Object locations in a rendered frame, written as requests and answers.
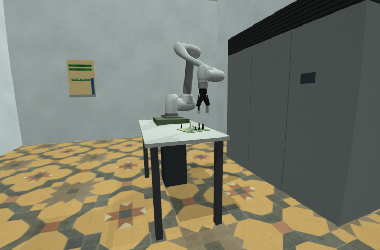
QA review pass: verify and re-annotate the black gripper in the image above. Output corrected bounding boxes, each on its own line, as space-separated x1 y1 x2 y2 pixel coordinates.
196 89 210 114

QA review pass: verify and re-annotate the green and cream chessboard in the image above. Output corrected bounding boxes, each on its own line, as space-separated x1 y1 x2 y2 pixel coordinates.
177 126 210 133

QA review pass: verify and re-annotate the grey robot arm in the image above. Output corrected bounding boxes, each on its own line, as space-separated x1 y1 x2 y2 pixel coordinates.
161 42 225 118

